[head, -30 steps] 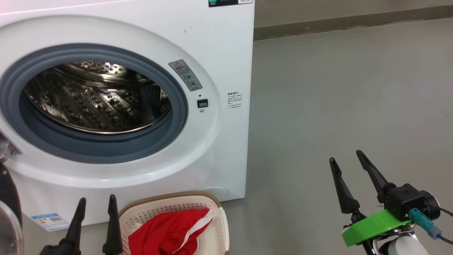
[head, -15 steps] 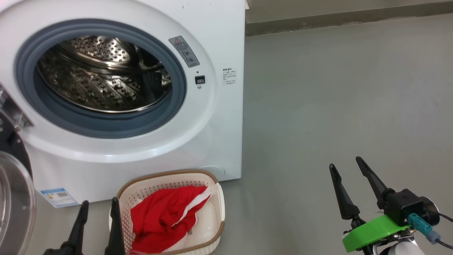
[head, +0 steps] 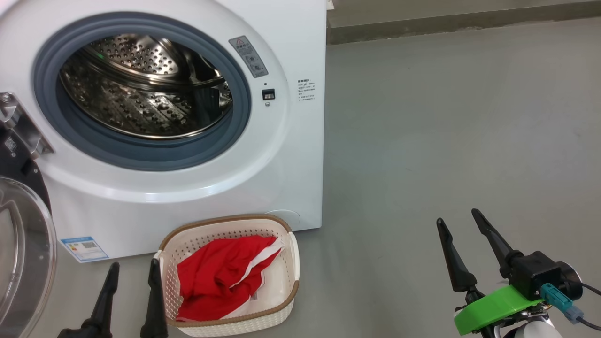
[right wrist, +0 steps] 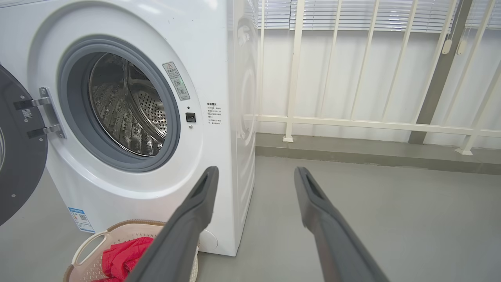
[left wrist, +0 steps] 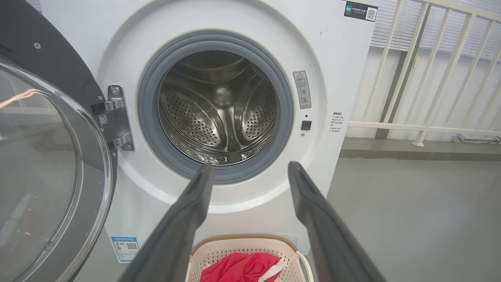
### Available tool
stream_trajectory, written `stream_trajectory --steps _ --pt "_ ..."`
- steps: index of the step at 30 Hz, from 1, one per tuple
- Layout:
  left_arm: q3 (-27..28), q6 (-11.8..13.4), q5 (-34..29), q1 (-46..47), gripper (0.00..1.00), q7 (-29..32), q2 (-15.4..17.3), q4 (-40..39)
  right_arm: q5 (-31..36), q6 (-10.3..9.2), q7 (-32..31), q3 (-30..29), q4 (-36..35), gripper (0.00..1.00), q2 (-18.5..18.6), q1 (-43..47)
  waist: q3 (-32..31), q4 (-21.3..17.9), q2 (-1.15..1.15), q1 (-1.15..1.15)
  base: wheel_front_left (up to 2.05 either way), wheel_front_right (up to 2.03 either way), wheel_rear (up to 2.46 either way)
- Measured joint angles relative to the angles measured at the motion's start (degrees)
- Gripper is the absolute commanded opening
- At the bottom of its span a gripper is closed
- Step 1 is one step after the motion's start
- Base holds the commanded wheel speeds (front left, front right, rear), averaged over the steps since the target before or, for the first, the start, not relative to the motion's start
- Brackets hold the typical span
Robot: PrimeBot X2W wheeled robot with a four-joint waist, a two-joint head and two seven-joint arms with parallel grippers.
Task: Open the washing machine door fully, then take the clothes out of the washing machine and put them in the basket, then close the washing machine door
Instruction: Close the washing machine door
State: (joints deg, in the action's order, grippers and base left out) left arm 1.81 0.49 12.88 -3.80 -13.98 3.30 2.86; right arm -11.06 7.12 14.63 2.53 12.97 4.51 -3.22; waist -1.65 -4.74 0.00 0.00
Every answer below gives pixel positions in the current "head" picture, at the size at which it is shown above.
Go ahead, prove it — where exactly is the grey warning label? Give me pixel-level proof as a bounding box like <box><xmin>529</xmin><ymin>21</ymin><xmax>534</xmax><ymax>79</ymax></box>
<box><xmin>229</xmin><ymin>36</ymin><xmax>269</xmax><ymax>78</ymax></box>

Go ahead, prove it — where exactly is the red and white garment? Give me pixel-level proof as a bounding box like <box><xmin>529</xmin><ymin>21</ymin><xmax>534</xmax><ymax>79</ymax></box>
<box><xmin>176</xmin><ymin>235</ymin><xmax>285</xmax><ymax>322</ymax></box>

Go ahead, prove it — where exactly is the metal door hinge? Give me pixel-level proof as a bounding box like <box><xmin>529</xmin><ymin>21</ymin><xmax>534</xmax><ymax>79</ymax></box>
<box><xmin>0</xmin><ymin>92</ymin><xmax>54</xmax><ymax>160</ymax></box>

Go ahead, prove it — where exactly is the teal cable connector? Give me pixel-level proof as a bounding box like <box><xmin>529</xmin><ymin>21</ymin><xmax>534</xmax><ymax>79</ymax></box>
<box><xmin>540</xmin><ymin>283</ymin><xmax>585</xmax><ymax>324</ymax></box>

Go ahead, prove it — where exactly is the white front-load washing machine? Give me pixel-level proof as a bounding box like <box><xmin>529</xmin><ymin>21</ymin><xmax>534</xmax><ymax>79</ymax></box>
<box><xmin>0</xmin><ymin>0</ymin><xmax>328</xmax><ymax>263</ymax></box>

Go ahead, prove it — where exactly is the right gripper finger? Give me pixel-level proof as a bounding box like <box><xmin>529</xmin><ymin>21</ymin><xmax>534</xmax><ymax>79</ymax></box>
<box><xmin>436</xmin><ymin>218</ymin><xmax>478</xmax><ymax>293</ymax></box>
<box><xmin>471</xmin><ymin>208</ymin><xmax>523</xmax><ymax>279</ymax></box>

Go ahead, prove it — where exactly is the blue energy label sticker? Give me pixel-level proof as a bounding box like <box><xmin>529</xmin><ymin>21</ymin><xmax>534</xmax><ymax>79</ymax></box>
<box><xmin>60</xmin><ymin>236</ymin><xmax>109</xmax><ymax>263</ymax></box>

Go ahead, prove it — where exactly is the round white filter cover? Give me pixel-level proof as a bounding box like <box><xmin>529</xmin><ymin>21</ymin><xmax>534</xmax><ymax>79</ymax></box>
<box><xmin>265</xmin><ymin>209</ymin><xmax>301</xmax><ymax>226</ymax></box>

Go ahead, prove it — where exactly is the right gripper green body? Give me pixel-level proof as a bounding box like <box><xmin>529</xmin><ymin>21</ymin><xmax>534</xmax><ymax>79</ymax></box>
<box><xmin>454</xmin><ymin>284</ymin><xmax>552</xmax><ymax>338</ymax></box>

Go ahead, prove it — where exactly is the black round glass washer door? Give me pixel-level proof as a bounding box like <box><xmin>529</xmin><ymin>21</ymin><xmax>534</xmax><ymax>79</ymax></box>
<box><xmin>0</xmin><ymin>129</ymin><xmax>57</xmax><ymax>338</ymax></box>

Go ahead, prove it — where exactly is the cream perforated basket brown rim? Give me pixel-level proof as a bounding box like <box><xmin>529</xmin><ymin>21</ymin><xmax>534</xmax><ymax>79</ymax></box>
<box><xmin>153</xmin><ymin>215</ymin><xmax>300</xmax><ymax>337</ymax></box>

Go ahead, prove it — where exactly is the small black text sticker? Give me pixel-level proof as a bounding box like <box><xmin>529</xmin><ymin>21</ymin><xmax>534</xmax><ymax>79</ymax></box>
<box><xmin>297</xmin><ymin>79</ymin><xmax>316</xmax><ymax>102</ymax></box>

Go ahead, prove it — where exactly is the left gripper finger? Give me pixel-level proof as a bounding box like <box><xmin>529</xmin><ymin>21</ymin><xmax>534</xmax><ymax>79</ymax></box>
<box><xmin>140</xmin><ymin>258</ymin><xmax>169</xmax><ymax>338</ymax></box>
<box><xmin>82</xmin><ymin>262</ymin><xmax>120</xmax><ymax>338</ymax></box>

